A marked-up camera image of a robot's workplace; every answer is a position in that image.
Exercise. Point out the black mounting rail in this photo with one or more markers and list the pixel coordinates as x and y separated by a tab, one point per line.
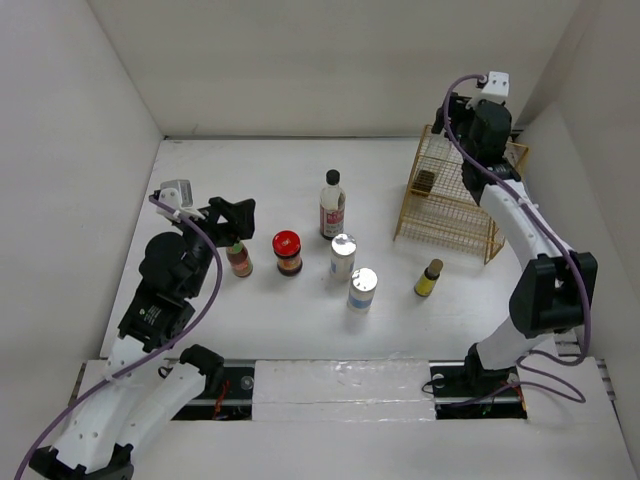
232	400

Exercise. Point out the gold wire basket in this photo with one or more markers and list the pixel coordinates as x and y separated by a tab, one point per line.
448	217

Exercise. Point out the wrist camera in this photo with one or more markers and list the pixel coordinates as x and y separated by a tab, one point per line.
175	198
493	87

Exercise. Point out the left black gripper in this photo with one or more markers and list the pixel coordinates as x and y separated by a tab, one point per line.
244	211

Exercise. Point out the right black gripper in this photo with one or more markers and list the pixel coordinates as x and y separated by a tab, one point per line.
457	108

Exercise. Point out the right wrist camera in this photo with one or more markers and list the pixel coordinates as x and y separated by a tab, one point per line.
493	87

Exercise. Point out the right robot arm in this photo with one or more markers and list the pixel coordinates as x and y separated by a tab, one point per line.
555	289

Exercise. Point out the small yellow label bottle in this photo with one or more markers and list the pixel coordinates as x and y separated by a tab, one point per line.
428	279

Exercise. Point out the small red sauce bottle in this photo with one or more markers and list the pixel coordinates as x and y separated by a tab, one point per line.
239	259

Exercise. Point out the silver lid shaker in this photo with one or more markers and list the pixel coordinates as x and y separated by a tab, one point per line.
362	288
343	252

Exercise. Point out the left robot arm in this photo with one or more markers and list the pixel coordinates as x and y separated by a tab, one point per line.
106	430

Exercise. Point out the silver lid shaker rear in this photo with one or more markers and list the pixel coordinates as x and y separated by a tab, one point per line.
343	252

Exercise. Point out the glass cruet gold spout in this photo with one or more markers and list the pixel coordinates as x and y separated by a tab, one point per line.
423	183

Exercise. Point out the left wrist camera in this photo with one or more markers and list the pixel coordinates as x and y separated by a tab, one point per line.
175	198

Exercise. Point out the silver lid shaker front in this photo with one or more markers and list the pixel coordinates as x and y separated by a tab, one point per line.
362	288

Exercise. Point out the red lid sauce jar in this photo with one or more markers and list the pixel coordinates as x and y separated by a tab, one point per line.
286	246

